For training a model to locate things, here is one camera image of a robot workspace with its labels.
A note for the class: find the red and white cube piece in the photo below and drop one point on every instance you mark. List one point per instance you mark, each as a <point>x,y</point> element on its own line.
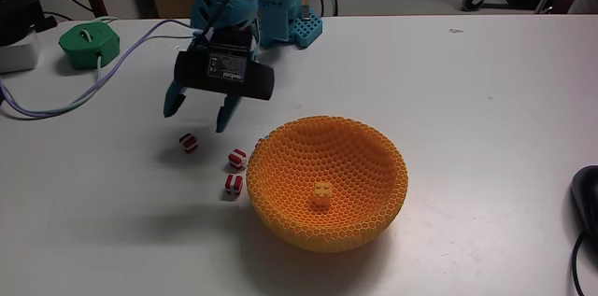
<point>260,142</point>
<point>237,159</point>
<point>233,184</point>
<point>189,143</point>

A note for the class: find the green hexagonal box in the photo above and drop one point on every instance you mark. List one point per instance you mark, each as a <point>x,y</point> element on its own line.
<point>89,46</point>

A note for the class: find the black power adapter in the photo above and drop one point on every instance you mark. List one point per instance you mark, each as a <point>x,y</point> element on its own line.
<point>18,16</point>

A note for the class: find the black camera box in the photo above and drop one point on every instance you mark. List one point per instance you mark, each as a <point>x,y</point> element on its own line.
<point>224,74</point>

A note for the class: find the black computer mouse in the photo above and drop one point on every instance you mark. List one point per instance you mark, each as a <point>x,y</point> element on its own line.
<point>588,198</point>

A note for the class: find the teal perforated base plate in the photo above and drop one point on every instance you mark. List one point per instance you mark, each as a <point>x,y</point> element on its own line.
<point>309,30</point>

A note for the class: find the yellow cube piece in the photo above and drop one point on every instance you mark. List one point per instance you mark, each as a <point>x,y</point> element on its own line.
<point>323,193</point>

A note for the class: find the yellow honeycomb basket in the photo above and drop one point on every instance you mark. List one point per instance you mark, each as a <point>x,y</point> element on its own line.
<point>355,156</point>

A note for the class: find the white box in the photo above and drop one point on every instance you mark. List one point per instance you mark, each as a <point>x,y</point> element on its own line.
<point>16,55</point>

